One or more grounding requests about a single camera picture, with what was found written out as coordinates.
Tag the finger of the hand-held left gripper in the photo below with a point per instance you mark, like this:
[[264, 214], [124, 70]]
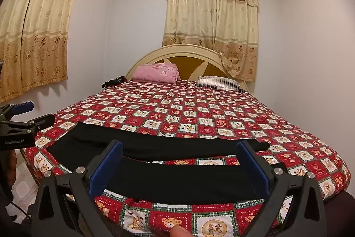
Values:
[[41, 121], [23, 107]]

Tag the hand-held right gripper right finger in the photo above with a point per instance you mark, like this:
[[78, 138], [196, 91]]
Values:
[[253, 167]]

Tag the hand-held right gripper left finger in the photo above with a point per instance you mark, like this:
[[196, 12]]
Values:
[[106, 167]]

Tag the black pants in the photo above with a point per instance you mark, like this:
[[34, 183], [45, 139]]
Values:
[[166, 178]]

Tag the person's right hand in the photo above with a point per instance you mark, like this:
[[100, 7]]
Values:
[[180, 232]]

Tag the beige patterned curtain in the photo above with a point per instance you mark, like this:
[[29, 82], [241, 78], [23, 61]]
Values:
[[210, 17], [36, 31]]

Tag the red bear print bed cover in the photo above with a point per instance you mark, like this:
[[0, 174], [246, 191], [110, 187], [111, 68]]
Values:
[[194, 114]]

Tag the black object on bed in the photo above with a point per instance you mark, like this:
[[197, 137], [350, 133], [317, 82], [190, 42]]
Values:
[[113, 81]]

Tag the striped pillow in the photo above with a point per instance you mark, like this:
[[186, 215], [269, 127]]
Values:
[[219, 83]]

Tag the dark mesh cloth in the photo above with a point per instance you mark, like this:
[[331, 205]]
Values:
[[341, 214]]

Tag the pink pillow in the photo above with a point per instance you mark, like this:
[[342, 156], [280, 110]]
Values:
[[155, 73]]

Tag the cream wooden headboard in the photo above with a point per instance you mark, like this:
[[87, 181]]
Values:
[[188, 59]]

